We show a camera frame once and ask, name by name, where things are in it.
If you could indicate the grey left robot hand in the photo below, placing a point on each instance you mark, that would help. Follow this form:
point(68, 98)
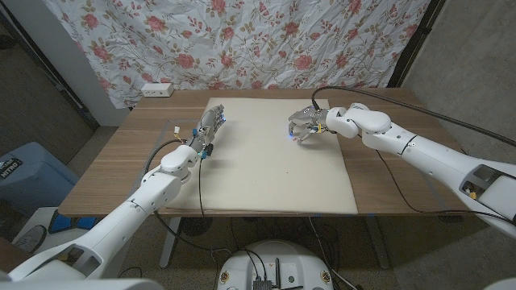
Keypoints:
point(209, 127)

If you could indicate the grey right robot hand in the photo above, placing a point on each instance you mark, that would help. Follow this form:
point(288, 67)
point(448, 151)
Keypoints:
point(312, 121)

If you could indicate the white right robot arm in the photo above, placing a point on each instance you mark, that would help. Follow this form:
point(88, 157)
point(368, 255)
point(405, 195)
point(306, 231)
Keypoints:
point(435, 157)

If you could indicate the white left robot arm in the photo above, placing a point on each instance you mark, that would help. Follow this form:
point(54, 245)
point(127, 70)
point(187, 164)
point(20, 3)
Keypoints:
point(121, 219)

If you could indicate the cream foam board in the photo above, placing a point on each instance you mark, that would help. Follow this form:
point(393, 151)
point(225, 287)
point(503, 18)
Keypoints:
point(262, 173)

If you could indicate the white power strip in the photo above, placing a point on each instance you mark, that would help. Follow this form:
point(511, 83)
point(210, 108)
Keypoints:
point(157, 89)

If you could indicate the floral backdrop cloth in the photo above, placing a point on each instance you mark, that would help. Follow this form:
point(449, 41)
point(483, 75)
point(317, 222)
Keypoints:
point(242, 40)

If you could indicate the black floor fan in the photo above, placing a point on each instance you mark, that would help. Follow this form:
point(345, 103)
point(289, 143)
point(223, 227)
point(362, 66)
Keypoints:
point(195, 227)

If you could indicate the white table leg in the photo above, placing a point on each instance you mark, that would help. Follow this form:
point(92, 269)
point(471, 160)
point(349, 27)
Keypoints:
point(377, 241)
point(169, 241)

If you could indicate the black backdrop stand pole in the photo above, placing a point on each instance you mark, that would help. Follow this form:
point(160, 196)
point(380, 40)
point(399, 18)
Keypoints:
point(417, 42)

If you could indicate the white robot torso base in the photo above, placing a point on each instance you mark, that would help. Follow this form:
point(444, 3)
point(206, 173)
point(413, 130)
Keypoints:
point(294, 262)

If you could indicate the blue storage case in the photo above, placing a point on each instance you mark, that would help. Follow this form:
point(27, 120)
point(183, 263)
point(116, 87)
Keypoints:
point(32, 177)

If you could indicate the white and blue floor object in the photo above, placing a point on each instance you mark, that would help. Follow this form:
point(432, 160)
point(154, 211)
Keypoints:
point(40, 219)

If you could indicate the dark wall rail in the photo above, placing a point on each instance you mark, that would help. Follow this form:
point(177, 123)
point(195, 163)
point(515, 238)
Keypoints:
point(52, 76)

